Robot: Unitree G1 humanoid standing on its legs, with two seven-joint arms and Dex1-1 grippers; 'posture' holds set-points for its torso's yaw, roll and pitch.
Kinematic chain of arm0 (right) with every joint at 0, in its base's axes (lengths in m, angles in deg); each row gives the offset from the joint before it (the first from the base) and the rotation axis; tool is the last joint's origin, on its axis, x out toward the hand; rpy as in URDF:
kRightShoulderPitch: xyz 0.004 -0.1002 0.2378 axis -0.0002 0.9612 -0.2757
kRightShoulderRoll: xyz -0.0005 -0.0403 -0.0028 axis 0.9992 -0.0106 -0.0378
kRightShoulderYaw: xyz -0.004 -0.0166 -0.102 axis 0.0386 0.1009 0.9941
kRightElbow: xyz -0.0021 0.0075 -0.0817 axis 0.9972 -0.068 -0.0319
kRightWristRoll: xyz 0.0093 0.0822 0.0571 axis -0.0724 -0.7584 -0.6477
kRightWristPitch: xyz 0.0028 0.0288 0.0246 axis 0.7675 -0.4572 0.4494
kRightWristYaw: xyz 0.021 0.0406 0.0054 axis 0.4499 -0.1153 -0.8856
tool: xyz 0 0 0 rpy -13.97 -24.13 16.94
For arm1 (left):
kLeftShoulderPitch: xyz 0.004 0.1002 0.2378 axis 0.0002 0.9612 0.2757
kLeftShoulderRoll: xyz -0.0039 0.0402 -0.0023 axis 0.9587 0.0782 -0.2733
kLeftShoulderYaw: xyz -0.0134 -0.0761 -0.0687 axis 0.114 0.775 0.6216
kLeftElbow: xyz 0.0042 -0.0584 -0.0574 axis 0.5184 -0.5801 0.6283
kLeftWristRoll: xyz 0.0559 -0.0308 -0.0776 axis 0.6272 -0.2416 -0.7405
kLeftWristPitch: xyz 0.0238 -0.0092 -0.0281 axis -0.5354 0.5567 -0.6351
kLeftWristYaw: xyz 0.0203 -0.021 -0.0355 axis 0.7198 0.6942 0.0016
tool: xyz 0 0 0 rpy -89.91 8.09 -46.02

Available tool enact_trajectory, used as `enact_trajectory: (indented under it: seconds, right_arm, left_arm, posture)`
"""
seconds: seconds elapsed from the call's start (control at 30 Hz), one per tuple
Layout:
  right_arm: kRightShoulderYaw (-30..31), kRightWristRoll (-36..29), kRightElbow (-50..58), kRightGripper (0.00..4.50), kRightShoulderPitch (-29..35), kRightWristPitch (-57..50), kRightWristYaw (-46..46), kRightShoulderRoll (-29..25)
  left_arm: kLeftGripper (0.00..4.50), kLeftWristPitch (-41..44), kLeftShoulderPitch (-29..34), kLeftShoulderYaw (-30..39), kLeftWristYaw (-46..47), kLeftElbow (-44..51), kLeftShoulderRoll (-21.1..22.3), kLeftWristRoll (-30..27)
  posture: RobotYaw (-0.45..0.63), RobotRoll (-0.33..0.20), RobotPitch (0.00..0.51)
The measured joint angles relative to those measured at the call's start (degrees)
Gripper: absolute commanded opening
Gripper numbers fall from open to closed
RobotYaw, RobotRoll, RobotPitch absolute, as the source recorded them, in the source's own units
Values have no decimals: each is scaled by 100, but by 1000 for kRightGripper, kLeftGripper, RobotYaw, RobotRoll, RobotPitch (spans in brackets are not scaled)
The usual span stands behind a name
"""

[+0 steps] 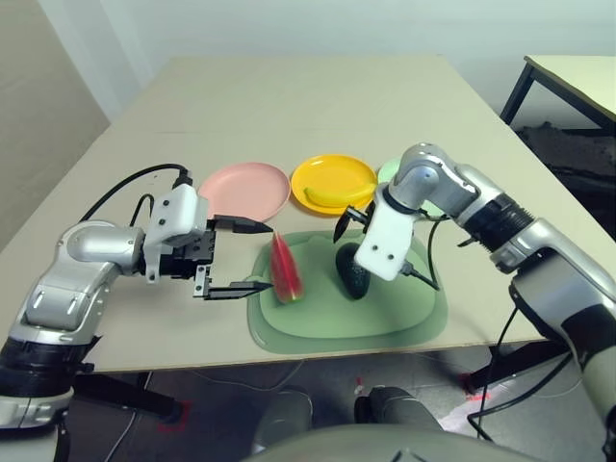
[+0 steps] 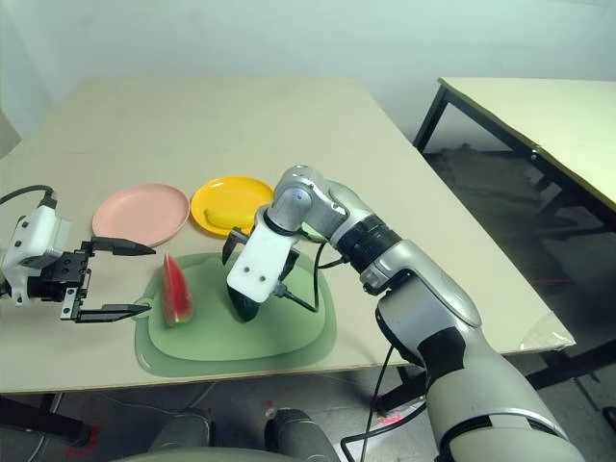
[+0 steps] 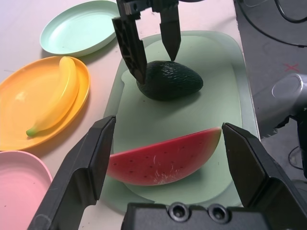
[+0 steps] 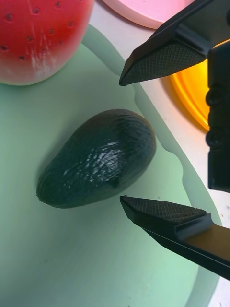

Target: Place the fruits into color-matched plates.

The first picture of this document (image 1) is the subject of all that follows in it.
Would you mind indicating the grey-green robot torso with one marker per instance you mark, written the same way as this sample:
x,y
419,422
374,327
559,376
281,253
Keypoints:
x,y
361,447

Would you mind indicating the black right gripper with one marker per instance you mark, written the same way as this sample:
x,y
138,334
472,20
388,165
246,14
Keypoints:
x,y
362,216

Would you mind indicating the grey robot left leg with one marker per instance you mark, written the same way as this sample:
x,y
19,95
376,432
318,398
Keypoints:
x,y
286,414

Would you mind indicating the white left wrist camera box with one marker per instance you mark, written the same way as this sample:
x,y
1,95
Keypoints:
x,y
178,212

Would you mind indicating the beige side table black frame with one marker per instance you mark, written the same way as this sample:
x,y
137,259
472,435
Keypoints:
x,y
568,72

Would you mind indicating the yellow banana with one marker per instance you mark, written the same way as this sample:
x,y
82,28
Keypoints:
x,y
337,198

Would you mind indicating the green silicone mat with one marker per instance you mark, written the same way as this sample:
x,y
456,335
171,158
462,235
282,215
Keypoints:
x,y
337,322

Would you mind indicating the pink plate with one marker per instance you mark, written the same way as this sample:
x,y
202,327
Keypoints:
x,y
245,190

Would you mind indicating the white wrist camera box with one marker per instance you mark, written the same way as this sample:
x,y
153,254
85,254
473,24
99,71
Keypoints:
x,y
178,212
385,236

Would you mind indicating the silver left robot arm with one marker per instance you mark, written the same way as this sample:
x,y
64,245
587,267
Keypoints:
x,y
91,245

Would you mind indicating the dark green avocado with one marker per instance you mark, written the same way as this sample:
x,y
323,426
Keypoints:
x,y
351,284

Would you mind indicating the yellow plate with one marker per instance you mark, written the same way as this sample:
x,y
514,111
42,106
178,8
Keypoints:
x,y
332,175

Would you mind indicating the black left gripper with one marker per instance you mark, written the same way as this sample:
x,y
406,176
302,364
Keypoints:
x,y
187,255

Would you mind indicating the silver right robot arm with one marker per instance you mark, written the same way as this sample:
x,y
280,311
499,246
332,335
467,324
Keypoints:
x,y
481,192

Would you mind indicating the mint green plate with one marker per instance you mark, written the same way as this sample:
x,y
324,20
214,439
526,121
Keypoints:
x,y
387,173

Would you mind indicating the red watermelon slice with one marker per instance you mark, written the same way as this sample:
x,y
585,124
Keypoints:
x,y
286,274

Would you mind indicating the dark robot right leg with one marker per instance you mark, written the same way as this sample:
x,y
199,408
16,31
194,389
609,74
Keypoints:
x,y
394,406

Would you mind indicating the black table foot bar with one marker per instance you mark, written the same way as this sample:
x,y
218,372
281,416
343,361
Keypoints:
x,y
130,397
520,368

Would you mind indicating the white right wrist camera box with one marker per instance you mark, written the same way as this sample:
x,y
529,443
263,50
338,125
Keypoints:
x,y
385,236

